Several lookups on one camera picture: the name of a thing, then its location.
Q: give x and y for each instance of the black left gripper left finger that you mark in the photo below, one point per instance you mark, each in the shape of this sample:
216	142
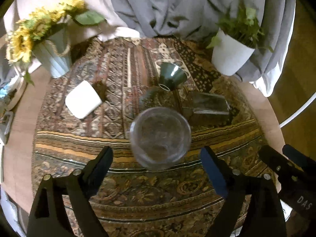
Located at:
48	215

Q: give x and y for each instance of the white ceramic cup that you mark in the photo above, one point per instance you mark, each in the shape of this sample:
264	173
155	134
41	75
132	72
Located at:
82	100

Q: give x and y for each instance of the clear square glass tumbler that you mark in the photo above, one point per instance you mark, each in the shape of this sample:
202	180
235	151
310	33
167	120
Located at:
205	108

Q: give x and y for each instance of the beige cloth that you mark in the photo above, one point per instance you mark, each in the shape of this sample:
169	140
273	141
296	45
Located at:
112	27

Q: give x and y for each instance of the pale blue ribbed vase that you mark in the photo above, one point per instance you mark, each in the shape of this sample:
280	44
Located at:
54	53

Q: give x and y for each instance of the dark green cone cup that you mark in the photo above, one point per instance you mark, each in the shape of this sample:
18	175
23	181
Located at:
171	76

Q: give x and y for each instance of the green potted plant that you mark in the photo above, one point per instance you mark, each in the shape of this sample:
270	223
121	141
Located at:
244	28

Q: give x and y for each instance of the white desk lamp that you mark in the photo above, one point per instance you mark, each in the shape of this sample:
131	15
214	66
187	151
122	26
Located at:
12	92

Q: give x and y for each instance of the grey curtain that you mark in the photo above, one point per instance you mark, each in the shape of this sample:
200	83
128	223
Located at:
197	20

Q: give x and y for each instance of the yellow sunflower bouquet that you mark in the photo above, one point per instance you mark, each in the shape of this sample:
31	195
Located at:
41	24

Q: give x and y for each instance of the white appliance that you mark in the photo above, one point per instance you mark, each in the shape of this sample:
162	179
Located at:
5	126

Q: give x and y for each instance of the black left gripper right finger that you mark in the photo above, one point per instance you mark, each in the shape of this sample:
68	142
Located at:
264	215

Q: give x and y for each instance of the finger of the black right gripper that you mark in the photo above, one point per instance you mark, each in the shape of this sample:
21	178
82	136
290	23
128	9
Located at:
297	188
305	163

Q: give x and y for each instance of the white plant pot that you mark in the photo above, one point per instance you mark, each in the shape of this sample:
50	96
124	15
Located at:
229	55

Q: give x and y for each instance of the clear glass cup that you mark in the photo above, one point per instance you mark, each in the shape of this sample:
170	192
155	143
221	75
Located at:
160	137

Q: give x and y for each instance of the white chair frame tube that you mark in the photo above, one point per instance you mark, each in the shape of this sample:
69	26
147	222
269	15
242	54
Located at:
298	112

